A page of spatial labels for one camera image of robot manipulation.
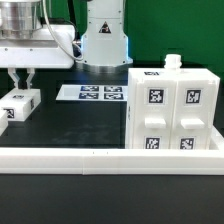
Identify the white fiducial marker sheet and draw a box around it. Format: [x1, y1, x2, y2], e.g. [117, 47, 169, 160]
[56, 84, 127, 102]

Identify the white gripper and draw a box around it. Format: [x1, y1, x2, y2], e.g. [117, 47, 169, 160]
[0, 25, 74, 89]

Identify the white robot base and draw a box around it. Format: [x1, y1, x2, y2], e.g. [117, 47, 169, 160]
[76, 0, 133, 73]

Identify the white cabinet door panel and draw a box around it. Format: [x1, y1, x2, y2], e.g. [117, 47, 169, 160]
[0, 88, 41, 121]

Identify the white L-shaped fence frame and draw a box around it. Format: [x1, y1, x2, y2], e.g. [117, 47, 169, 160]
[0, 130, 224, 175]

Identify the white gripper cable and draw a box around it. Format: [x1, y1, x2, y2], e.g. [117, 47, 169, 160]
[41, 0, 84, 63]

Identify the black cable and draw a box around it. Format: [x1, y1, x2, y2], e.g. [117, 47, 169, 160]
[66, 0, 83, 44]

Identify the white cabinet body box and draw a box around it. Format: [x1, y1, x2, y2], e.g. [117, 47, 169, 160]
[125, 68, 220, 150]

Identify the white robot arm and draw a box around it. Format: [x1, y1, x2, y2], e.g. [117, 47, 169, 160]
[0, 0, 75, 87]

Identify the white block at left edge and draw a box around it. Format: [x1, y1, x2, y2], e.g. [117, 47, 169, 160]
[0, 110, 8, 136]

